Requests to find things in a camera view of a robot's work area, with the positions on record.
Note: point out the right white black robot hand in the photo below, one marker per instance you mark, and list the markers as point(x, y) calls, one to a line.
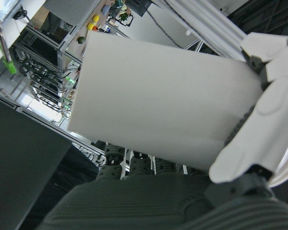
point(146, 206)

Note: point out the white paper cup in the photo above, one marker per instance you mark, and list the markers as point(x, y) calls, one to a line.
point(158, 95)

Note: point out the black monitor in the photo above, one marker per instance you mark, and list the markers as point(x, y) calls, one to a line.
point(21, 148)

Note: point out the aluminium equipment rack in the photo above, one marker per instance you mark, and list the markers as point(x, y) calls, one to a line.
point(45, 72)

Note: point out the dark green ball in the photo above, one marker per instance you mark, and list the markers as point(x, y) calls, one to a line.
point(81, 40)

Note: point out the yellow ball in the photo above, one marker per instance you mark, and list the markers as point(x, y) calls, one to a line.
point(95, 18)
point(90, 26)

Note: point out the green plastic clamp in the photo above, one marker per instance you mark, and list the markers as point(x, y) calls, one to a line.
point(10, 66)

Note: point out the white metal frame beam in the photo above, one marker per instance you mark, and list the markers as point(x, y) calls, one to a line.
point(206, 26)

